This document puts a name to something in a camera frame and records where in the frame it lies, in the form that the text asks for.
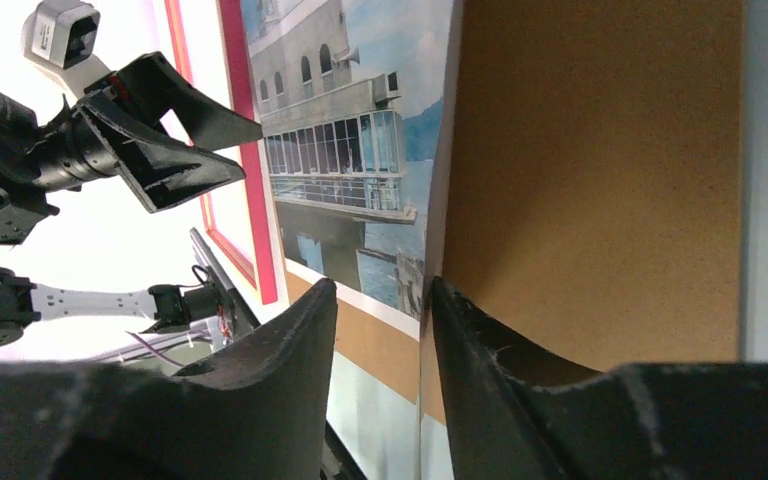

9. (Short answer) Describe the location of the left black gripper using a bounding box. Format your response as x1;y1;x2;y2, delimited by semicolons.
29;51;263;213

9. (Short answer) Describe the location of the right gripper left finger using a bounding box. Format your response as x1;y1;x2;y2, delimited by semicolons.
0;279;338;479

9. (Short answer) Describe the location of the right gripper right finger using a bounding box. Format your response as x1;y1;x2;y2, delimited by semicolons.
429;278;768;479

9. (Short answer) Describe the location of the orange wooden picture frame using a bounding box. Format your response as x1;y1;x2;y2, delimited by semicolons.
163;1;284;307

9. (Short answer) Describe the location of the building and sky photo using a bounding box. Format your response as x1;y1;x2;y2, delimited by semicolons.
242;0;453;318

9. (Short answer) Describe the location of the brown backing board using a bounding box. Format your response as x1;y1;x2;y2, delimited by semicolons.
283;0;746;427

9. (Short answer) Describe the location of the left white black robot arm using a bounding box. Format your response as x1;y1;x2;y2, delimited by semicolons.
0;52;262;255

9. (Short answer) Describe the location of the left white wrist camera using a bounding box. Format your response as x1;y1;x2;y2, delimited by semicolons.
20;0;111;101

